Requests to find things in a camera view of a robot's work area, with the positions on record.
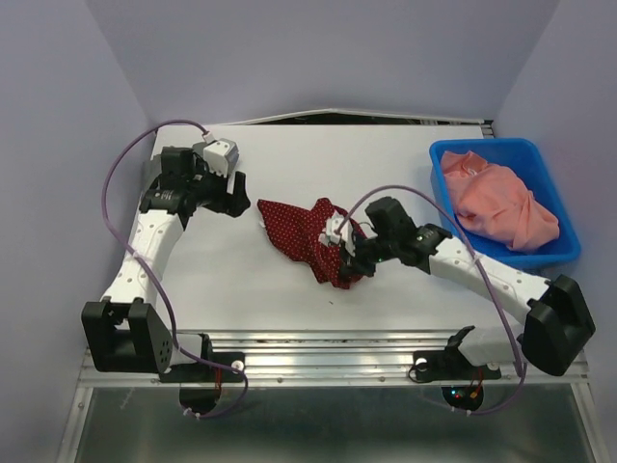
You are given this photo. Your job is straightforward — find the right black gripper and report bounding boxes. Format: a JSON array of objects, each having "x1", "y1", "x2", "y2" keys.
[{"x1": 339, "y1": 231, "x2": 397, "y2": 276}]

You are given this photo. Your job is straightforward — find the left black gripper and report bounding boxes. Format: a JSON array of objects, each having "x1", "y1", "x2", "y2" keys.
[{"x1": 188, "y1": 158, "x2": 251, "y2": 218}]

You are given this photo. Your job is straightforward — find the red polka dot skirt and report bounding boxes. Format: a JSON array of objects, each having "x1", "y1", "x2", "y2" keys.
[{"x1": 256, "y1": 198, "x2": 362, "y2": 289}]

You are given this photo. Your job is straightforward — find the grey pleated skirt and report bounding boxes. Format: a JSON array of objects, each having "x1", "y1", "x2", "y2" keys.
[{"x1": 141, "y1": 154, "x2": 162, "y2": 195}]

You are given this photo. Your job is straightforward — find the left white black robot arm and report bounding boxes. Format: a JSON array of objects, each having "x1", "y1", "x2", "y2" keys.
[{"x1": 81, "y1": 139, "x2": 251, "y2": 382}]

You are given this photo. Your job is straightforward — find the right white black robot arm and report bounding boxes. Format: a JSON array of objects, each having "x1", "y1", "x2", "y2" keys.
[{"x1": 321, "y1": 197, "x2": 596, "y2": 382}]

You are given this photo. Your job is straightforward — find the pink skirt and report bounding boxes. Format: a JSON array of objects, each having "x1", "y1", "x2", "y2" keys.
[{"x1": 441, "y1": 151, "x2": 560, "y2": 254}]

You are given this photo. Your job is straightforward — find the blue plastic bin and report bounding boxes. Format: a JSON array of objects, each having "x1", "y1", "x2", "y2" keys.
[{"x1": 428, "y1": 137, "x2": 581, "y2": 270}]

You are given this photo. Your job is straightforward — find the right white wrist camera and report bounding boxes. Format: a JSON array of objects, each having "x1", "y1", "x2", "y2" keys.
[{"x1": 318, "y1": 216, "x2": 353, "y2": 246}]

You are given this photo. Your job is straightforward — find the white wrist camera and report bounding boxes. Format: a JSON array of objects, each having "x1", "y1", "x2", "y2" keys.
[
  {"x1": 318, "y1": 216, "x2": 353, "y2": 246},
  {"x1": 202, "y1": 139, "x2": 239, "y2": 177}
]

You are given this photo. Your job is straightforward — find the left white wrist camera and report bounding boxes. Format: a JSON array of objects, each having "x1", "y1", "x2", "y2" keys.
[{"x1": 202, "y1": 139, "x2": 239, "y2": 177}]

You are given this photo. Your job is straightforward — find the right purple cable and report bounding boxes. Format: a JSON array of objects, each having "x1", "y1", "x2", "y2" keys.
[{"x1": 336, "y1": 185, "x2": 527, "y2": 417}]

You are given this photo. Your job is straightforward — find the purple cable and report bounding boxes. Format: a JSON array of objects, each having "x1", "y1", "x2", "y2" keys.
[
  {"x1": 101, "y1": 120, "x2": 250, "y2": 420},
  {"x1": 336, "y1": 185, "x2": 527, "y2": 417}
]

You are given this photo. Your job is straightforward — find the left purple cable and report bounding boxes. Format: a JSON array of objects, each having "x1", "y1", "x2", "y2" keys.
[{"x1": 101, "y1": 120, "x2": 250, "y2": 420}]

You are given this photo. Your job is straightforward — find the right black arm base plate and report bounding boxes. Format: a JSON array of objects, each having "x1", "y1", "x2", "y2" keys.
[{"x1": 408, "y1": 350, "x2": 501, "y2": 384}]

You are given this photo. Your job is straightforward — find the aluminium frame rail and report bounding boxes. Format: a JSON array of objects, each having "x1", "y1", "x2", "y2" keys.
[{"x1": 78, "y1": 330, "x2": 590, "y2": 389}]

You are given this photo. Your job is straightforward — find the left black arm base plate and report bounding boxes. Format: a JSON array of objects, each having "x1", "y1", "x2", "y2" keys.
[{"x1": 159, "y1": 351, "x2": 245, "y2": 384}]

